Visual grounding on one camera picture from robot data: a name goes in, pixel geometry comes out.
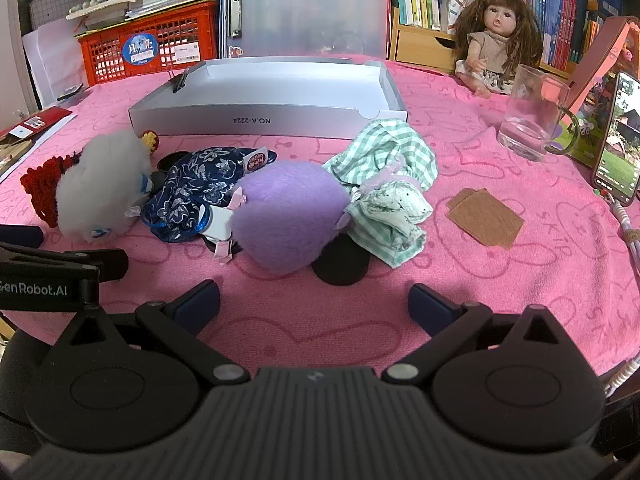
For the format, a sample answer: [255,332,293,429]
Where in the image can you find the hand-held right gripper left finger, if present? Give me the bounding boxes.
[50,280,251,386]

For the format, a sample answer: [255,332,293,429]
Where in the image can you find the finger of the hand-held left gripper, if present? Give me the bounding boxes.
[0,242,129,282]
[0,225,45,248]

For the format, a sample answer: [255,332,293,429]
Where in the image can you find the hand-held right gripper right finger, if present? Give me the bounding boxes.
[382,283,596,386]

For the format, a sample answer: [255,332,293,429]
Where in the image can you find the red knitted hat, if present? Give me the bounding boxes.
[20,152,78,232]

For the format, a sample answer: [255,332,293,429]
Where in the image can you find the white fluffy plush toy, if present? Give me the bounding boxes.
[55,130,153,244]

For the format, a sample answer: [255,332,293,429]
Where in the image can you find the black round disc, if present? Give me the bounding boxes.
[312,237,372,287]

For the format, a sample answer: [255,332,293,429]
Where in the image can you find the blue floral drawstring pouch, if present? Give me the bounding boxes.
[140,146,278,244]

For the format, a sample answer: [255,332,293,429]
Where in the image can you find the green checked doll garment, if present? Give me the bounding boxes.
[322,119,439,267]

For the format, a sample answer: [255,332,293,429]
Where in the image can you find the grey cardboard box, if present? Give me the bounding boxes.
[129,57,408,141]

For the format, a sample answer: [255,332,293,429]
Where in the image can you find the white pink-bow doll garment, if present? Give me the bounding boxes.
[200,187,249,267]

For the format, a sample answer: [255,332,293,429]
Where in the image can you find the beige wooden board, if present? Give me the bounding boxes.
[0,132,34,172]

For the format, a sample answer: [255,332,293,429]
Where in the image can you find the white paper sheet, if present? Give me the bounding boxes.
[0,114,79,182]

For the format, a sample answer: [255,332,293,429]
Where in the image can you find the brown paper card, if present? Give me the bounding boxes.
[449,189,525,250]
[446,187,482,212]

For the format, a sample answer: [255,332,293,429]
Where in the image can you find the pink printed blanket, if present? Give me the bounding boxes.
[0,57,640,380]

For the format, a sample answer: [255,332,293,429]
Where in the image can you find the red envelope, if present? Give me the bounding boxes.
[0,106,74,139]

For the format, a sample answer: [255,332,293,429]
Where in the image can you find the clear glass cup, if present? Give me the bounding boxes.
[497,64,582,163]

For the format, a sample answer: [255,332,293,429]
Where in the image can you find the red plastic crate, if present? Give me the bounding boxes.
[75,1,220,87]

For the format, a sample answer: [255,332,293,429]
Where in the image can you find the white grid board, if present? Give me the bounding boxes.
[29,0,77,32]

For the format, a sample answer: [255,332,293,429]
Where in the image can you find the smartphone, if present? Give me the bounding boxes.
[591,71,640,206]

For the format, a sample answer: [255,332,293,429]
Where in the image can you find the wooden drawer organizer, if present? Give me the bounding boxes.
[390,7,573,80]

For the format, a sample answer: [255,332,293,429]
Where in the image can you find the white blue carton box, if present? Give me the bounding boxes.
[446,0,476,33]

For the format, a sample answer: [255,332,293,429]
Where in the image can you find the pink phone stand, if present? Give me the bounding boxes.
[567,16,640,113]

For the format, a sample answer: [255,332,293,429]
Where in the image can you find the long-haired baby doll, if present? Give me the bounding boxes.
[452,0,544,99]

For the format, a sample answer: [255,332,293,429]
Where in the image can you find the clear plastic clipboard folder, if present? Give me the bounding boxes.
[220,0,392,59]

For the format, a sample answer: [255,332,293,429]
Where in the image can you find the row of blue-spined books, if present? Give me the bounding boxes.
[520,0,621,68]

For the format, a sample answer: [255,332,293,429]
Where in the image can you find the white papers against wall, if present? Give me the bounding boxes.
[22,25,92,111]

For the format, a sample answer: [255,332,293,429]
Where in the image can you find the string of pale beads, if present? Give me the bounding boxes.
[66,0,127,17]

